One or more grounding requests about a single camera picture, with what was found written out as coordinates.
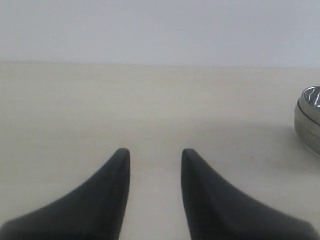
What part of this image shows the stainless steel bowl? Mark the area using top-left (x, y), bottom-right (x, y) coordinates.
top-left (294, 85), bottom-right (320, 155)

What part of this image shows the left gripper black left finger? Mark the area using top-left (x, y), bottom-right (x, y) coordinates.
top-left (0, 148), bottom-right (131, 240)

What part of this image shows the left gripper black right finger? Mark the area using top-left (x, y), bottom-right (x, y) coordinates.
top-left (181, 148), bottom-right (320, 240)

